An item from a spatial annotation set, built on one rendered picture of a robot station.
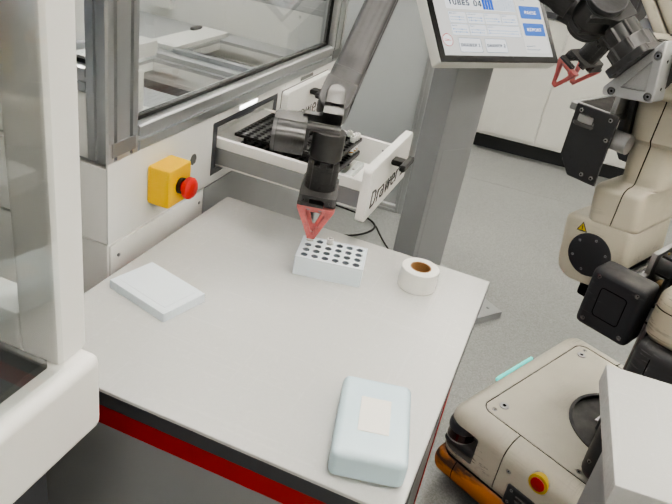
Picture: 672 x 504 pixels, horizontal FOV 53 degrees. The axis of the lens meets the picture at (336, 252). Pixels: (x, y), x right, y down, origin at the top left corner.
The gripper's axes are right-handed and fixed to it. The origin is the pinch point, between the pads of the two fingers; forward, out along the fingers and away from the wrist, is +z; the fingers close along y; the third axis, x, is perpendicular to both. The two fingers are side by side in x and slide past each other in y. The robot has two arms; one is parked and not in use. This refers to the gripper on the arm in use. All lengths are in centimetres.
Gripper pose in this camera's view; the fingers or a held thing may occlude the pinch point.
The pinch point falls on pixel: (311, 230)
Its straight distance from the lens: 124.6
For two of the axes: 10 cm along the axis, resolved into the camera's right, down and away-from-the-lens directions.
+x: 9.8, 1.9, 0.3
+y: -0.7, 4.7, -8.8
